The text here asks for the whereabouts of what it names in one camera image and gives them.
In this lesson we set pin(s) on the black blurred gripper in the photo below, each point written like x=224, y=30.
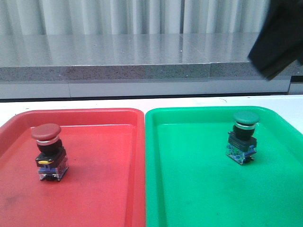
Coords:
x=280, y=41

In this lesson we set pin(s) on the green mushroom push button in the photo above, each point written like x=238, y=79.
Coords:
x=242, y=144

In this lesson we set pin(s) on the red mushroom push button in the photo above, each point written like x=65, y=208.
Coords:
x=52, y=162

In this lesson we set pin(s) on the green plastic tray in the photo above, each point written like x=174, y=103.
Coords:
x=191, y=182

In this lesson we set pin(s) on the red plastic tray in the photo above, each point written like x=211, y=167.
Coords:
x=104, y=185

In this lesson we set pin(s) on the grey stone platform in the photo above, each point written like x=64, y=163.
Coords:
x=89, y=66

